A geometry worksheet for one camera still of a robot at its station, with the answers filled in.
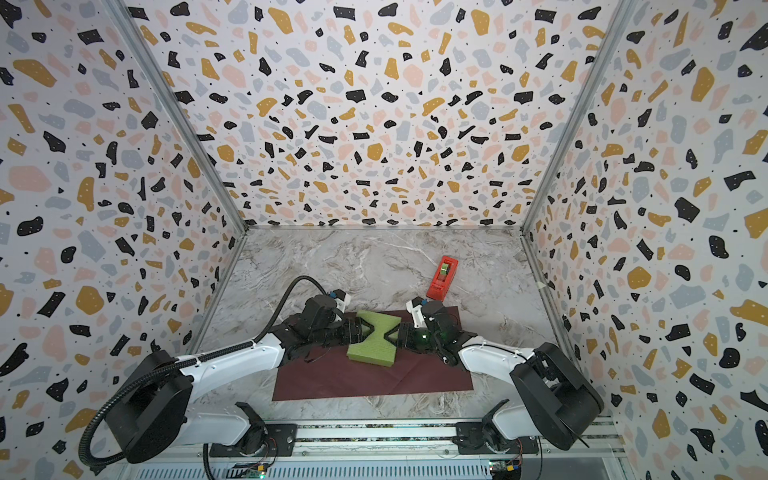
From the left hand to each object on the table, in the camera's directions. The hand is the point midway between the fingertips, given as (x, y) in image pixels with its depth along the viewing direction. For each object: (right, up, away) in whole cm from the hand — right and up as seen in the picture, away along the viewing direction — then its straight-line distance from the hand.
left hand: (369, 327), depth 82 cm
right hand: (+4, -2, 0) cm, 5 cm away
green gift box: (+2, -6, -1) cm, 6 cm away
